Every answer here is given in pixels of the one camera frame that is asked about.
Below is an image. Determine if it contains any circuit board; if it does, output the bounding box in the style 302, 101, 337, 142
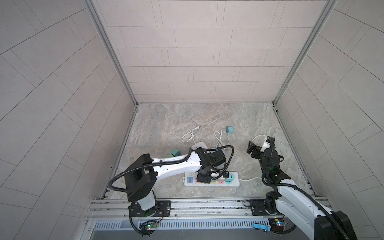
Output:
269, 218, 288, 233
140, 220, 159, 231

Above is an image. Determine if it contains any white cube socket cable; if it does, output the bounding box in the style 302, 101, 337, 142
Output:
181, 125, 202, 144

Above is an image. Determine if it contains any aluminium mounting rail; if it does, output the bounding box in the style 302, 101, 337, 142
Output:
85, 197, 282, 221

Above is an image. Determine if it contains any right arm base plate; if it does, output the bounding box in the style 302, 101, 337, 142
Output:
249, 200, 279, 216

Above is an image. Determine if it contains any left circuit board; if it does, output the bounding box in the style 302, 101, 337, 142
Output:
140, 220, 159, 231

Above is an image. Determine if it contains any white square socket cube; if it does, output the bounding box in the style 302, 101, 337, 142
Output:
192, 142, 208, 151

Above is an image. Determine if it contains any white power strip cable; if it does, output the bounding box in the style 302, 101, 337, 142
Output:
239, 134, 277, 183

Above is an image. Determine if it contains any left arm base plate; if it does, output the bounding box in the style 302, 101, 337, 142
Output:
130, 200, 172, 218

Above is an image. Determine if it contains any right circuit board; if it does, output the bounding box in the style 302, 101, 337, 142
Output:
269, 218, 288, 233

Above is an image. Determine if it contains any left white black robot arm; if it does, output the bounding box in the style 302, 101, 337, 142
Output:
108, 145, 235, 211

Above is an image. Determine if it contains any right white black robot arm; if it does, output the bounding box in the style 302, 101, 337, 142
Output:
247, 136, 357, 240

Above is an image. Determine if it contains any blue square socket cube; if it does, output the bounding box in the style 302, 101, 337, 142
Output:
213, 150, 227, 168

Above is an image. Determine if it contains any white multicolour power strip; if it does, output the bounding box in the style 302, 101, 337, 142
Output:
183, 172, 240, 188

